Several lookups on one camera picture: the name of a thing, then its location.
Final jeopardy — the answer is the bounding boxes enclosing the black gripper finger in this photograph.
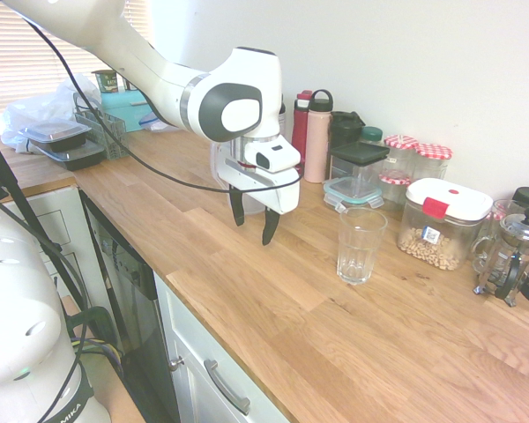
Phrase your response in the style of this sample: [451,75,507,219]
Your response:
[261,207,280,247]
[228,185,247,227]

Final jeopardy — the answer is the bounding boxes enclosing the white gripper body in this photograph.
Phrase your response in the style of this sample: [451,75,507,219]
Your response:
[215,153,302,216]

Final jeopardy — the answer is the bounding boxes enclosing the clear pitcher with blue lid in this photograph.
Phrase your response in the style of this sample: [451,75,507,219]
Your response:
[209,141,270,216]

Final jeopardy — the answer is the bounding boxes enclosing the red water bottle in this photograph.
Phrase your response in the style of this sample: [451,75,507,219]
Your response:
[291,89,314,163]

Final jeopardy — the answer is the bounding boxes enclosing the pink bottle with black lid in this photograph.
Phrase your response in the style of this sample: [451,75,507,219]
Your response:
[302,89,335,184]

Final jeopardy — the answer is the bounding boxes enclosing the glass container teal lid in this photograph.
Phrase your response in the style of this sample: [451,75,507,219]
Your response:
[322,175,384,212]

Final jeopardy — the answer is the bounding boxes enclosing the clear canister dark square lid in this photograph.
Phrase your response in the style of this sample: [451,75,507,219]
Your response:
[328,141,391,199]

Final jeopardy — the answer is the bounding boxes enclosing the black shaker bottle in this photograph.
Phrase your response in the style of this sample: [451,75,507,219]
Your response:
[329,110,366,151]

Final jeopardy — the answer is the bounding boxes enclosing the clear drinking glass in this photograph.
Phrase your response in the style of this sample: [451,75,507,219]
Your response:
[337,206,388,286]

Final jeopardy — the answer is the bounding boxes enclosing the jar with green lid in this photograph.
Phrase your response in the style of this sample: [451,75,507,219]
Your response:
[360,126,385,149]

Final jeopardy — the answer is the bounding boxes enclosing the clear zip bag blue seal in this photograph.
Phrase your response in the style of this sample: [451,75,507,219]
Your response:
[138,112,173,133]

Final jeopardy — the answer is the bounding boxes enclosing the small jar red gingham lid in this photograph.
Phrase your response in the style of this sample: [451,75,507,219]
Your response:
[377,171,414,211]

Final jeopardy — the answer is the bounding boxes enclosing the white cabinet door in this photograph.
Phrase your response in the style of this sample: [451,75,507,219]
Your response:
[153,272,292,423]

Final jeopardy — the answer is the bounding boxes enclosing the jar with red gingham lid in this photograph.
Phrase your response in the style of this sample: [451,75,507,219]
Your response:
[383,134,420,177]
[414,142,454,182]

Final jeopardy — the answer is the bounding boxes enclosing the grey cutlery basket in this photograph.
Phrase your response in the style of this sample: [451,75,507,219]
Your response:
[72,92,128,162]

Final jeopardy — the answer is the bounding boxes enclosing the black steel dishwasher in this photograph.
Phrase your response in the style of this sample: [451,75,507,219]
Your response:
[79,189,182,423]

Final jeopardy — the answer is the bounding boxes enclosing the teal bread box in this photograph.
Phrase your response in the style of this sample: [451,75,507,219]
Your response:
[100,90,153,133]

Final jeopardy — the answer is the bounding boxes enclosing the black takeout container clear lid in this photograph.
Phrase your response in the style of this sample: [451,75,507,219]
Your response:
[18,122,91,154]
[33,139,107,172]

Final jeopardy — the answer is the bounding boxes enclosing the cereal container white red lid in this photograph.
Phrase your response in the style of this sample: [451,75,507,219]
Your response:
[396,177,494,272]

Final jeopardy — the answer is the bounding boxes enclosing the green black bar clamp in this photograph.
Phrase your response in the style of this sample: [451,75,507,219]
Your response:
[68,306,120,353]

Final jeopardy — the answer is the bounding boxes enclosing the green yogurt cup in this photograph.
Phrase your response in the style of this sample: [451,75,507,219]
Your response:
[91,69,118,93]

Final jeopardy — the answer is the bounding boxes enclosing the white plastic bag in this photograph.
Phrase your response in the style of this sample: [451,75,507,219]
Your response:
[0,73,102,153]

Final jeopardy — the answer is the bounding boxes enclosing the chrome glass French press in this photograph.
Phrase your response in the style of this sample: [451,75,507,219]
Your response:
[473,205,529,308]

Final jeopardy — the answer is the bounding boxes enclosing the beige window blinds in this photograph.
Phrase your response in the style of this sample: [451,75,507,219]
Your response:
[0,0,149,118]

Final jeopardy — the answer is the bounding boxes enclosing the white grey wrist camera box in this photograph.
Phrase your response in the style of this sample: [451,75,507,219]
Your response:
[245,136,302,174]

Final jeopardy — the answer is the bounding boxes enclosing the steel cabinet bar handle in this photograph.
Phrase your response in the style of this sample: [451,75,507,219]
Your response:
[203,359,251,416]

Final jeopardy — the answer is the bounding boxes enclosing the coloured wire bundle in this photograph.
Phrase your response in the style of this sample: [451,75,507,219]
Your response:
[72,337,125,375]

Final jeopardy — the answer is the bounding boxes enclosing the black camera stand pole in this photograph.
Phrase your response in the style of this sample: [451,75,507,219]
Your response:
[0,122,89,318]

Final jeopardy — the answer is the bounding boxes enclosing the glass mug with handle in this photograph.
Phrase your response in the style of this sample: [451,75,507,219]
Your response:
[470,198,529,277]

